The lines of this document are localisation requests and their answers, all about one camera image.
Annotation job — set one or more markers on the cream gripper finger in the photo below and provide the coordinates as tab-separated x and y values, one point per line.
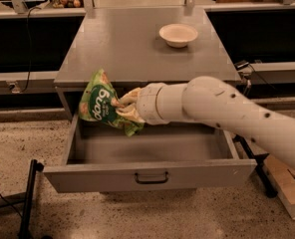
130	113
130	98

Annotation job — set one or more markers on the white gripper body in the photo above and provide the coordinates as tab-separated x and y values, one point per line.
147	104

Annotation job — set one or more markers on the green rice chip bag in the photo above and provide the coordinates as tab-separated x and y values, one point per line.
95	105

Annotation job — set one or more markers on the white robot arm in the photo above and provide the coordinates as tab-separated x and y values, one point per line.
215	103

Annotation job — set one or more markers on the grey cabinet counter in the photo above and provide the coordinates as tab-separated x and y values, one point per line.
126	44

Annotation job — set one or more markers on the grey open top drawer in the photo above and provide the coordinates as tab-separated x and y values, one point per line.
101	158

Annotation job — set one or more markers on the white paper bowl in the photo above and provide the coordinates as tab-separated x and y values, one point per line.
178	35

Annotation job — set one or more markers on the black left stand leg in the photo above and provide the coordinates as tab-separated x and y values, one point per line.
35	167

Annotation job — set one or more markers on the black stand leg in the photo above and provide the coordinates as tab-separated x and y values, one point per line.
35	167
270	191

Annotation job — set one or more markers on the black right stand leg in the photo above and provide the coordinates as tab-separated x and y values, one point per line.
270	191

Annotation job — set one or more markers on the cardboard box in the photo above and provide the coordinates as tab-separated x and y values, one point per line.
282	177

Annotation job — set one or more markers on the black drawer handle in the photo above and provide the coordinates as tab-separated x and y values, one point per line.
150	179

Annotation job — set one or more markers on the white wall outlet left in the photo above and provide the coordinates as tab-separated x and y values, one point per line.
13	87

